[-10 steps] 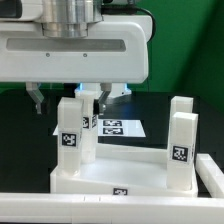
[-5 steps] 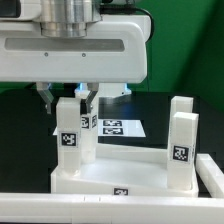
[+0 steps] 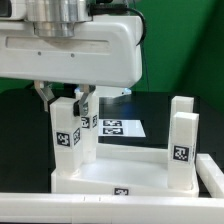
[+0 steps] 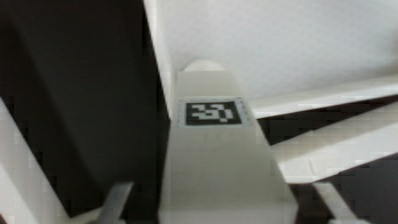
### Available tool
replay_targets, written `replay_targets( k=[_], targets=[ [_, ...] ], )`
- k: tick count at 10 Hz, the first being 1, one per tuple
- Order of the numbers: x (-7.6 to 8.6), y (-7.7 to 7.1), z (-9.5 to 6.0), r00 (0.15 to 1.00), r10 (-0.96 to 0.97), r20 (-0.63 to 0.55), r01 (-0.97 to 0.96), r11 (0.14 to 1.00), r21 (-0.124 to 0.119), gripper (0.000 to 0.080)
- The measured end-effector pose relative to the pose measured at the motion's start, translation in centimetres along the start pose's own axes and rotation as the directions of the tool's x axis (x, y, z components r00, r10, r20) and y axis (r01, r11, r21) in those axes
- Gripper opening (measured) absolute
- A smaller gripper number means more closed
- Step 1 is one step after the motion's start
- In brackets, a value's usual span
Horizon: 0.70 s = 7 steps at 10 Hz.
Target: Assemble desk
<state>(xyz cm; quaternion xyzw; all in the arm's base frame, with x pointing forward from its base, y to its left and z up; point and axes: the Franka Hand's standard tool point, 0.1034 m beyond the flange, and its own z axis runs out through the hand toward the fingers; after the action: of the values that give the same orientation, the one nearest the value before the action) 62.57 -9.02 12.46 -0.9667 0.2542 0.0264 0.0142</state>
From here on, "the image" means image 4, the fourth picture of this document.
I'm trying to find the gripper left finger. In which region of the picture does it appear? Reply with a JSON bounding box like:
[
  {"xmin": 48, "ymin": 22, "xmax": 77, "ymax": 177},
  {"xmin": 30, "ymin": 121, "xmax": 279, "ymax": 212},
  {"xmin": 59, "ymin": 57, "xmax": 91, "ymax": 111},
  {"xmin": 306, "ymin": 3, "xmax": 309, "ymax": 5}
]
[{"xmin": 87, "ymin": 180, "xmax": 162, "ymax": 224}]

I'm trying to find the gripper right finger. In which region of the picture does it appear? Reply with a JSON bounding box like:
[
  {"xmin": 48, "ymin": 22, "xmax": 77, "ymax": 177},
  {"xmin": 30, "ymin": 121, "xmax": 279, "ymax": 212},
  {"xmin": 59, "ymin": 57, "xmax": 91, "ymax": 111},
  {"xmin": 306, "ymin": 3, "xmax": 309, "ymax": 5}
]
[{"xmin": 292, "ymin": 181, "xmax": 371, "ymax": 224}]

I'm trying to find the white desk leg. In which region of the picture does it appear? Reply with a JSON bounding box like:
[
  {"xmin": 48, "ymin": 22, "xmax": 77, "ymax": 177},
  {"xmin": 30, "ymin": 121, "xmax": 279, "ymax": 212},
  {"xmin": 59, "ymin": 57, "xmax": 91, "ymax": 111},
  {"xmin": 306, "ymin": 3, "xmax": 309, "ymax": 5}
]
[
  {"xmin": 0, "ymin": 98, "xmax": 73, "ymax": 224},
  {"xmin": 158, "ymin": 60, "xmax": 299, "ymax": 224}
]

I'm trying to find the white desk top panel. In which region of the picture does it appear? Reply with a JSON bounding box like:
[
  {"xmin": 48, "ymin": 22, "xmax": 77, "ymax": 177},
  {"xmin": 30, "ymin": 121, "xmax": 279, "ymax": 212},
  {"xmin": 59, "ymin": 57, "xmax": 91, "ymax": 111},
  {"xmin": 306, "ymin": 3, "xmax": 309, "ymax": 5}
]
[{"xmin": 142, "ymin": 0, "xmax": 398, "ymax": 117}]

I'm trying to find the white front fence bar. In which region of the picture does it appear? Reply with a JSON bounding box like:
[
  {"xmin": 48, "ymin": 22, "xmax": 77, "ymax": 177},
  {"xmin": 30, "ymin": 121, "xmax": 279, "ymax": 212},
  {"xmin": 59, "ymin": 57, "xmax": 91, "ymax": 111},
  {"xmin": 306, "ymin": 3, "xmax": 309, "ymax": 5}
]
[{"xmin": 272, "ymin": 102, "xmax": 398, "ymax": 184}]

